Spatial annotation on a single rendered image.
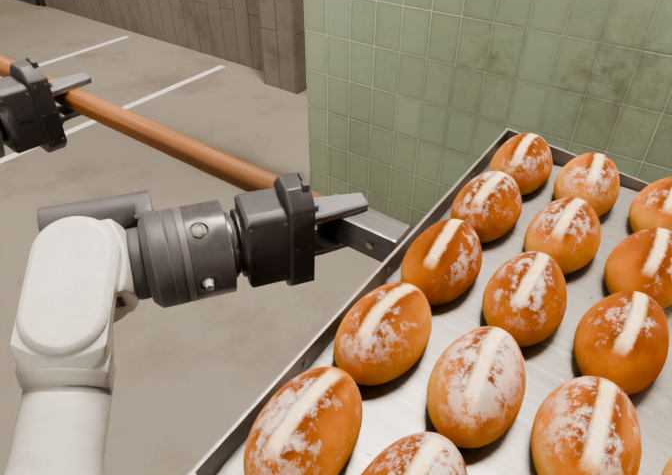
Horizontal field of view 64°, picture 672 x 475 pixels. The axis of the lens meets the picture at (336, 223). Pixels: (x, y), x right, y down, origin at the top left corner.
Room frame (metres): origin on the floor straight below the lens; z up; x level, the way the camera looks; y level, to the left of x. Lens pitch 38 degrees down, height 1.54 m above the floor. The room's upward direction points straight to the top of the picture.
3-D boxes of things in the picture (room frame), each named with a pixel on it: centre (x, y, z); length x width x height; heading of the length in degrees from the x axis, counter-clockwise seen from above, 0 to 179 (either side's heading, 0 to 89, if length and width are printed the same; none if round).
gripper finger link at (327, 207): (0.42, 0.00, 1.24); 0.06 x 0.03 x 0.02; 111
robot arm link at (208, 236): (0.39, 0.08, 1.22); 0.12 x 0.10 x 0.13; 111
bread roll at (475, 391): (0.24, -0.10, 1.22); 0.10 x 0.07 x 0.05; 148
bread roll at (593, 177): (0.50, -0.28, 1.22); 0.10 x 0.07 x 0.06; 148
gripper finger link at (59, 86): (0.68, 0.36, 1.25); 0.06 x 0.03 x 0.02; 138
